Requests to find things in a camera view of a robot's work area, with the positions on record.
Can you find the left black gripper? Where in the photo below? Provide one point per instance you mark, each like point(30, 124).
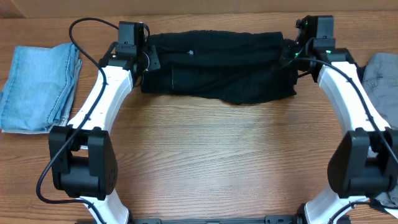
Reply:
point(152, 58)

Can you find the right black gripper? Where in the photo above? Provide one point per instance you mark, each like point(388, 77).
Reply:
point(290, 50)

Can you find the dark green shorts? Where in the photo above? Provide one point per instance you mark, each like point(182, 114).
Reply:
point(239, 68)

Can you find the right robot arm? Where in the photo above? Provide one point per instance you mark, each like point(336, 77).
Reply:
point(365, 162)

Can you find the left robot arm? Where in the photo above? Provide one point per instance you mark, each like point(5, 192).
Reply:
point(83, 167)

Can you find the folded light blue jeans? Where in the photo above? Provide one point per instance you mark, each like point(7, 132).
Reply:
point(40, 90)

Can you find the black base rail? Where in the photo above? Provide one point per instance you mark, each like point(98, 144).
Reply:
point(211, 221)

